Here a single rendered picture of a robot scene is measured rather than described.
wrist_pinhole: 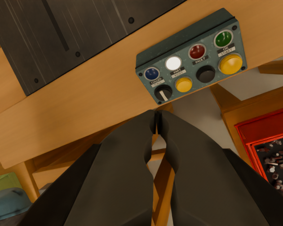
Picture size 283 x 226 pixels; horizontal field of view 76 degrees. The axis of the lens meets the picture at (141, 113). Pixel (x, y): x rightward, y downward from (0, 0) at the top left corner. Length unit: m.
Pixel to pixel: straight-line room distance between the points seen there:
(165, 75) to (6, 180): 0.68
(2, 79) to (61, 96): 0.20
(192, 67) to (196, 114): 0.98
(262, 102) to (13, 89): 0.58
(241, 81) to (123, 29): 0.99
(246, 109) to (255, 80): 0.83
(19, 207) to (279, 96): 0.52
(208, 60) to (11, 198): 0.38
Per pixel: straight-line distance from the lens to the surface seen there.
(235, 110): 0.44
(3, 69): 0.58
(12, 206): 0.39
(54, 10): 0.44
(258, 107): 0.45
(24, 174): 0.80
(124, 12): 0.36
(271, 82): 1.29
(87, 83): 0.39
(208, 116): 1.26
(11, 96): 0.57
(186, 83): 0.28
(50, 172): 0.61
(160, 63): 0.27
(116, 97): 0.36
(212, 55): 0.28
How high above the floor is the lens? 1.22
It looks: 68 degrees down
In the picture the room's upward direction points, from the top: 127 degrees counter-clockwise
